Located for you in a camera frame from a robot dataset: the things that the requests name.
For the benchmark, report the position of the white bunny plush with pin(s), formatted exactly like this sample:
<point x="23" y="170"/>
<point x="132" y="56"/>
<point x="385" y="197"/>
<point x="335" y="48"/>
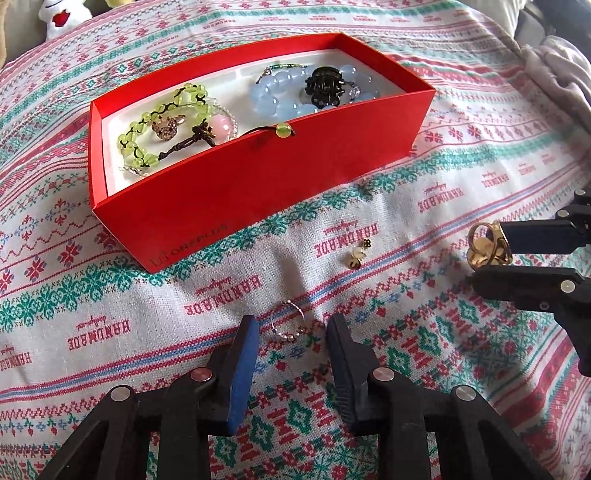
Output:
<point x="61" y="16"/>

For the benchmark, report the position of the grey crumpled cloth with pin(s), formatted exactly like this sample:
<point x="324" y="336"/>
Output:
<point x="562" y="71"/>

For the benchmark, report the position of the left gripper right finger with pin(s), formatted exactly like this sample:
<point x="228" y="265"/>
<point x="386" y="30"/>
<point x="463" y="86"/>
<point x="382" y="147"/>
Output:
<point x="365" y="389"/>

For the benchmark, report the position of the patterned handmade bedspread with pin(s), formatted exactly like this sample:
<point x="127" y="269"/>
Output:
<point x="79" y="315"/>

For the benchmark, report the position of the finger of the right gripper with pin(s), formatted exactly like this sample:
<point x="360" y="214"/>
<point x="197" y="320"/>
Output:
<point x="544" y="236"/>
<point x="528" y="288"/>

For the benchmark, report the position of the black bead flower ornament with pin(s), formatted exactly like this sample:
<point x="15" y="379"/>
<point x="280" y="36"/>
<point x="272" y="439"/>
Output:
<point x="325" y="86"/>

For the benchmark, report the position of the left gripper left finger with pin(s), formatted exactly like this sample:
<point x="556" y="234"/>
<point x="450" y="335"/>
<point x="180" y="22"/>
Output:
<point x="225" y="402"/>

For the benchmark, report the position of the small gold earring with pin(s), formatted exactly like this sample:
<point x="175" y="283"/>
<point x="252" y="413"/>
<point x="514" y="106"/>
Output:
<point x="359" y="253"/>

